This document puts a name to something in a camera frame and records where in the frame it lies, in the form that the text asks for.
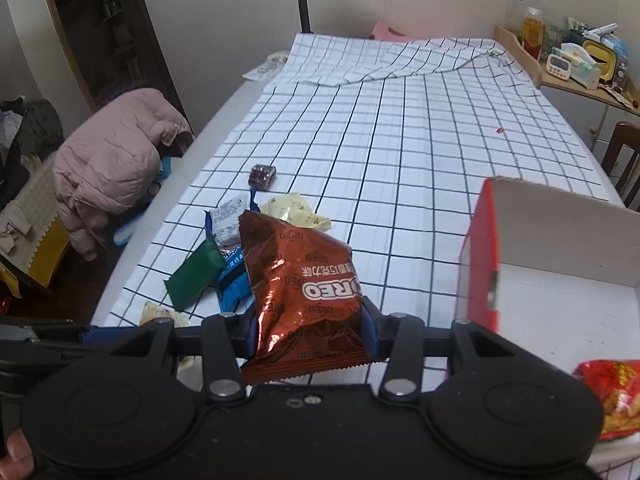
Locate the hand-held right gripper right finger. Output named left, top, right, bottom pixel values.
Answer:
left=361, top=296, right=507, bottom=403

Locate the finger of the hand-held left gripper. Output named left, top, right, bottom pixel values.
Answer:
left=81, top=324, right=151, bottom=347

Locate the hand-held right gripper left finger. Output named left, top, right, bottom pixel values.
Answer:
left=107, top=305, right=261, bottom=403

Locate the clear orange snack packet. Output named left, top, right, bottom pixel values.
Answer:
left=140, top=301, right=192, bottom=332

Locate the brown foil snack bag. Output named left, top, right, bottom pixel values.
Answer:
left=237, top=210, right=375, bottom=386

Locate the pale yellow snack packet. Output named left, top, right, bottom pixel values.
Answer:
left=259, top=192, right=334, bottom=234

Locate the red and white box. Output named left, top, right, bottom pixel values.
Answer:
left=452, top=176, right=640, bottom=480

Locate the person's left hand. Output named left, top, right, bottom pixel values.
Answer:
left=0, top=427, right=36, bottom=480

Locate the blue snack packet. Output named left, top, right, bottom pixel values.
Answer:
left=215, top=244, right=257, bottom=314

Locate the green snack packet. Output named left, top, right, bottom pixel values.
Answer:
left=164, top=234, right=229, bottom=311

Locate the white label snack packet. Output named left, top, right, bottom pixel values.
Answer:
left=204, top=191, right=261, bottom=252

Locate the beige quilted cloth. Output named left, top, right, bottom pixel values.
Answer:
left=0, top=157, right=63, bottom=273

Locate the dark brown wrapped cake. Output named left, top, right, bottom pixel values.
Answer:
left=247, top=163, right=278, bottom=190

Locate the checkered white tablecloth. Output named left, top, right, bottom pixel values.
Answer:
left=91, top=32, right=627, bottom=386

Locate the pink padded jacket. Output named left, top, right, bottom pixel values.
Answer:
left=52, top=87, right=196, bottom=262

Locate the dark clothes pile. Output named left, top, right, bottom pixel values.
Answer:
left=0, top=97, right=67, bottom=211

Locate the red snack bag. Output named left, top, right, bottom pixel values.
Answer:
left=571, top=359, right=640, bottom=442

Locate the flat clear plastic packet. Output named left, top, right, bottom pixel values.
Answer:
left=242, top=51, right=292, bottom=81

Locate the dark wooden bookshelf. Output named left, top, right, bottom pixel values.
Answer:
left=37, top=0, right=190, bottom=128

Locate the white cabinet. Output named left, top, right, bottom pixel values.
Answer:
left=540, top=84, right=640, bottom=162

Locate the brown wooden chair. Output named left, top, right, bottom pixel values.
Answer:
left=600, top=121, right=640, bottom=211

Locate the wooden desktop shelf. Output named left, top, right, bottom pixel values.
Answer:
left=494, top=24, right=640, bottom=117

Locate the white digital timer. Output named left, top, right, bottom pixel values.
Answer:
left=545, top=52, right=572, bottom=80

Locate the orange liquid bottle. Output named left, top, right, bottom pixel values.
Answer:
left=522, top=7, right=546, bottom=59

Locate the white tissue holder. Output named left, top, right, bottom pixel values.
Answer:
left=559, top=42, right=602, bottom=92

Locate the clear glass globe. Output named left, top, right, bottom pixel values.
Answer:
left=505, top=0, right=557, bottom=47

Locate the yellow box container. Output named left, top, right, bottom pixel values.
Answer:
left=582, top=40, right=618, bottom=84

